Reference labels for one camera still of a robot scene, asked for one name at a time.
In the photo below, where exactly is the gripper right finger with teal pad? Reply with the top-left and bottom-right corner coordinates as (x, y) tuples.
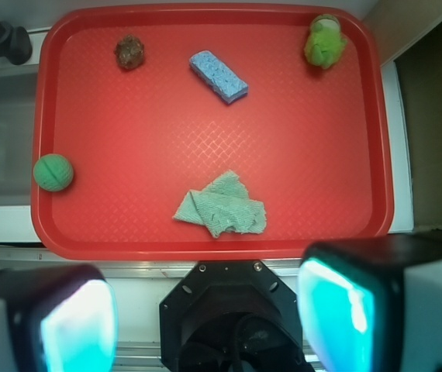
(297, 233), (442, 371)

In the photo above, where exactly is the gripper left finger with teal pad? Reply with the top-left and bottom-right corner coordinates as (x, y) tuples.
(0, 264), (118, 371)

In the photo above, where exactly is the brown rock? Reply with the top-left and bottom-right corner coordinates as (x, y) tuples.
(114, 34), (145, 71)

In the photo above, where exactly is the green textured ball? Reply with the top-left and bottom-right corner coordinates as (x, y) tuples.
(33, 153), (74, 192)

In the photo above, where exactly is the green folded cloth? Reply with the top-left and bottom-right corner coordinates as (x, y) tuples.
(173, 170), (267, 239)

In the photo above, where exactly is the steel sink basin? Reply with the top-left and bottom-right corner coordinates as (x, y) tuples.
(0, 65), (38, 206)

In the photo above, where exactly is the red plastic tray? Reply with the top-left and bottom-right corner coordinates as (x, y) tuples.
(31, 4), (394, 260)

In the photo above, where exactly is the green frog plush toy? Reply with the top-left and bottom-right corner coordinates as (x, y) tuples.
(304, 14), (347, 70)

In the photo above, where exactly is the blue sponge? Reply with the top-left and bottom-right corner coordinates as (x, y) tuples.
(189, 50), (249, 105)

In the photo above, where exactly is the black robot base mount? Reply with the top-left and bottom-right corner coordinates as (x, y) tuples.
(159, 260), (314, 371)

